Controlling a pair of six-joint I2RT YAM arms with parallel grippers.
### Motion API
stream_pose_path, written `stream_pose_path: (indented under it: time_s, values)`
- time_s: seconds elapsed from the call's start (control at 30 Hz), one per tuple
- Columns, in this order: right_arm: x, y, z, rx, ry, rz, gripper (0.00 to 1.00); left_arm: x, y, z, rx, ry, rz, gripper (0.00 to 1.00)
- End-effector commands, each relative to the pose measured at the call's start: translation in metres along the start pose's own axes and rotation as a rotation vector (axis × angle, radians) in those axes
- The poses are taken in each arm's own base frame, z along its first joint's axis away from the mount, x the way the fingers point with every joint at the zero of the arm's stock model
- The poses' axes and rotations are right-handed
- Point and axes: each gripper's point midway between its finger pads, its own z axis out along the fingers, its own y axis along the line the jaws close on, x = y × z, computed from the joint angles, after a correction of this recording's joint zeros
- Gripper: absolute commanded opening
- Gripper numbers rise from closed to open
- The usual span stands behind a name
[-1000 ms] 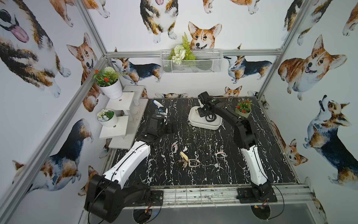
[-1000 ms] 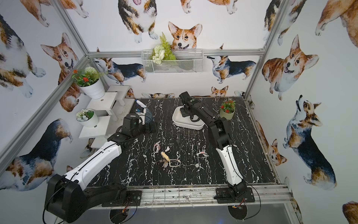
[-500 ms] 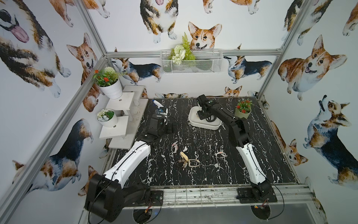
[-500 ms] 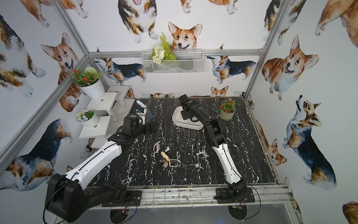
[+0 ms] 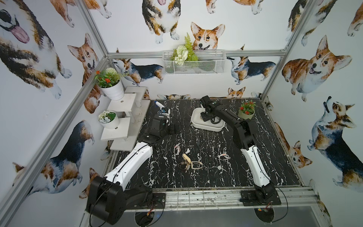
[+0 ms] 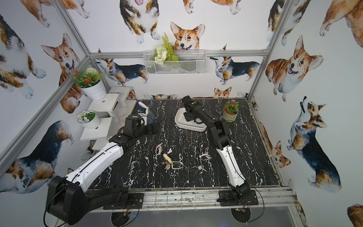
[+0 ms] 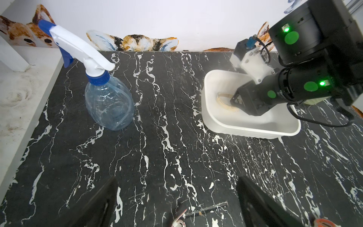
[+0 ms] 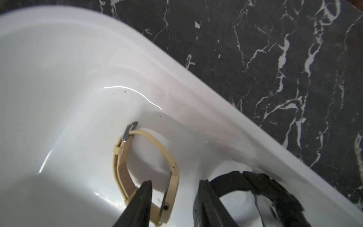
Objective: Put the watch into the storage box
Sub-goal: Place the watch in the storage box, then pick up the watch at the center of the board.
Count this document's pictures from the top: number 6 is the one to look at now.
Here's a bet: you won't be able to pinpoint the white pink band watch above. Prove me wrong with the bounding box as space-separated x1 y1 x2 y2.
199 153 212 161

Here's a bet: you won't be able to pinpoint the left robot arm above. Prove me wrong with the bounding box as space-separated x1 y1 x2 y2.
44 114 160 225

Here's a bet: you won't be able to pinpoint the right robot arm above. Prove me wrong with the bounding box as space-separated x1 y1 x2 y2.
182 96 251 204

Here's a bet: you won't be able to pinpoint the white storage box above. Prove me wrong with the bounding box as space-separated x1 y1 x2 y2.
175 107 207 132

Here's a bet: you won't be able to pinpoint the clear blue spray bottle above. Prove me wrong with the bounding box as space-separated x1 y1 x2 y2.
137 101 155 126

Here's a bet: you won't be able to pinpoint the white stepped shelf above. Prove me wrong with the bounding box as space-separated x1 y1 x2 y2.
80 86 137 150

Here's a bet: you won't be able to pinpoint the green pot red flowers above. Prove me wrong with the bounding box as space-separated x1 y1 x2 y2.
223 101 239 123

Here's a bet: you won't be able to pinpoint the small white flower pot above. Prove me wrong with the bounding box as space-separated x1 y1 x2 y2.
77 110 100 130

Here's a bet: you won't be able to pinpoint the large white flower pot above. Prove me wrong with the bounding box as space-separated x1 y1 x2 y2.
73 67 107 101

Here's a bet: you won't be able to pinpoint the green fern white flowers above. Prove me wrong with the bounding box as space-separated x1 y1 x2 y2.
151 33 179 65

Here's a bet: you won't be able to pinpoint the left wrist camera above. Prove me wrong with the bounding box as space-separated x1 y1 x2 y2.
138 102 149 126

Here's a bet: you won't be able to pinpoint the white wire wall basket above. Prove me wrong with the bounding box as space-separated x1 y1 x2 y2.
143 50 207 75

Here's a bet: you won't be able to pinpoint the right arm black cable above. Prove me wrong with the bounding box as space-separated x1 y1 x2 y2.
226 147 265 223

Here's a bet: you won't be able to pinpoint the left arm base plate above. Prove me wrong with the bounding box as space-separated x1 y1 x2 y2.
103 193 144 210

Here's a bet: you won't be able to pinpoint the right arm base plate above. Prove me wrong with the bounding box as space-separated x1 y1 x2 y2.
216 190 259 207

